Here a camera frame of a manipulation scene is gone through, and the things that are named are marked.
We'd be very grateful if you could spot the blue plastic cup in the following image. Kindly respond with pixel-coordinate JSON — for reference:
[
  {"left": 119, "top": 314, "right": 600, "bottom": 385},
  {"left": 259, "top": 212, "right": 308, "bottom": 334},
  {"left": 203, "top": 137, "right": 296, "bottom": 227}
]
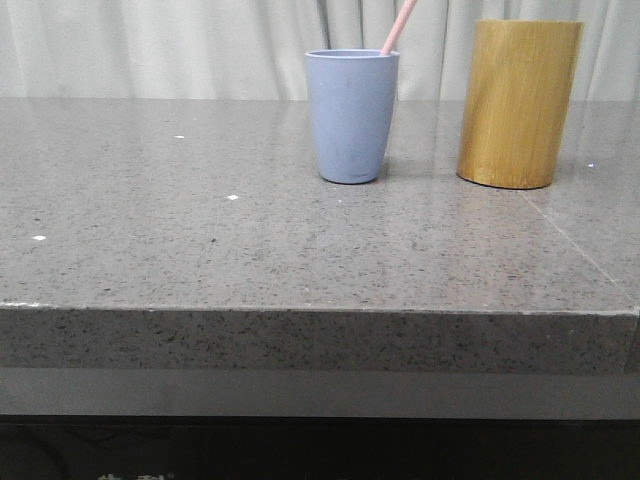
[{"left": 305, "top": 49, "right": 400, "bottom": 185}]

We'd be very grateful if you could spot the pink chopstick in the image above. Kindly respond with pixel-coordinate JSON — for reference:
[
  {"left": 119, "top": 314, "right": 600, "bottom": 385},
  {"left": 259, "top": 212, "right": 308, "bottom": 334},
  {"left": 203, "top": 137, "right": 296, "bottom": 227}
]
[{"left": 380, "top": 0, "right": 417, "bottom": 56}]

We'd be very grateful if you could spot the bamboo wooden cup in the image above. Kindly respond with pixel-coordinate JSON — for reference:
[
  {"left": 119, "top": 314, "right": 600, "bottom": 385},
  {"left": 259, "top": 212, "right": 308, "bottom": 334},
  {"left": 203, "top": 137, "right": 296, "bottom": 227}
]
[{"left": 457, "top": 19, "right": 583, "bottom": 190}]

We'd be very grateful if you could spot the white grey curtain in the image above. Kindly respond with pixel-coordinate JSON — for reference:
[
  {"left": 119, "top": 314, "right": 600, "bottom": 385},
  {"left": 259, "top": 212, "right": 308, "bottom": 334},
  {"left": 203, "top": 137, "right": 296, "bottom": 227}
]
[{"left": 1, "top": 1, "right": 639, "bottom": 101}]

